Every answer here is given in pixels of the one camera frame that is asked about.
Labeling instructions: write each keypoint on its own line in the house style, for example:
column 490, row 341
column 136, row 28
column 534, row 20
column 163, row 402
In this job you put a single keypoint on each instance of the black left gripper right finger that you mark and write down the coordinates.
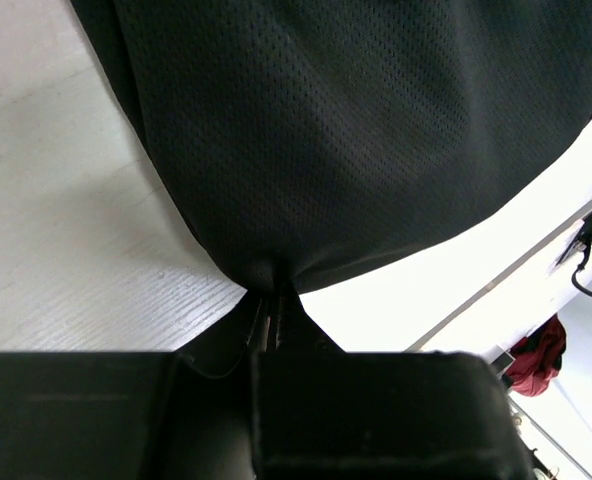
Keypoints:
column 319, row 412

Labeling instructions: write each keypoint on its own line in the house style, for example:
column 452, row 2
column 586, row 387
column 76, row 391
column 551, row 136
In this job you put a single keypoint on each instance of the aluminium table edge rail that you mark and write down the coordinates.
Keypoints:
column 572, row 224

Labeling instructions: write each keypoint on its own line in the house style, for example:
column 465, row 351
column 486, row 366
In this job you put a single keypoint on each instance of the dark red cloth in background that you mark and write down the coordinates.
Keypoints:
column 538, row 358

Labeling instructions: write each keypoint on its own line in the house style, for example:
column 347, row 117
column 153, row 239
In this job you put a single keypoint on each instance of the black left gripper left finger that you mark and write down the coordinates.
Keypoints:
column 133, row 414

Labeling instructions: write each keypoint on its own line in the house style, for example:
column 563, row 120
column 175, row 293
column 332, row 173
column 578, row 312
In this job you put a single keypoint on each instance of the black t shirt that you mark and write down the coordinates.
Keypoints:
column 309, row 142

